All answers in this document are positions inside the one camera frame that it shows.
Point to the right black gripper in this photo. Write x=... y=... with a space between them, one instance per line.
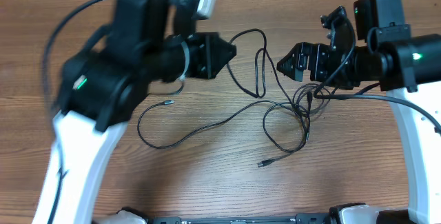
x=319 y=63

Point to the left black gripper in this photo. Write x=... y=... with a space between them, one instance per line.
x=208 y=67

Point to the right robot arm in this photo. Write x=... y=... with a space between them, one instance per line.
x=378 y=47

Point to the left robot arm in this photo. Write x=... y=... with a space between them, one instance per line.
x=101 y=86

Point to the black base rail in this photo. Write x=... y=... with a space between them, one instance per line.
x=237 y=220

